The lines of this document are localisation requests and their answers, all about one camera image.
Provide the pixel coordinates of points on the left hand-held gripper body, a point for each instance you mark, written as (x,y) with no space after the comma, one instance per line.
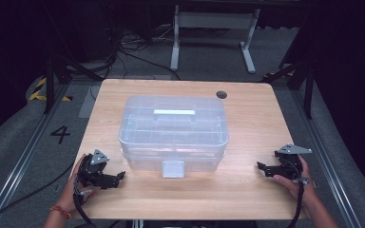
(92,172)

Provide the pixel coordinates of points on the clear plastic storage box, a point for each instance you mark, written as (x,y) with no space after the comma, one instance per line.
(174,133)

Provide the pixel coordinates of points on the grey metal floor rail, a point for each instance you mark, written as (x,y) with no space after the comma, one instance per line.
(19,164)
(323,158)

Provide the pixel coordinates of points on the black metal stand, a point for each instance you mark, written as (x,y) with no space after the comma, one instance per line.
(55,72)
(301,74)

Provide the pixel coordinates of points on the black table grommet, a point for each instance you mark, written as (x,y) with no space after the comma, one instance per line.
(221,94)

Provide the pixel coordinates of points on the grey metal desk frame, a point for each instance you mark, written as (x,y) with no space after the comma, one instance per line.
(214,20)

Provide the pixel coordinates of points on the person's left hand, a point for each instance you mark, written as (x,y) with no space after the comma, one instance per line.
(68,196)

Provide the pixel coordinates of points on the person's right hand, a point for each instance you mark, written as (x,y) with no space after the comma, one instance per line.
(297,190)

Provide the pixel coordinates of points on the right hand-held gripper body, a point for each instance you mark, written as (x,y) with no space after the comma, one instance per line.
(290,163)

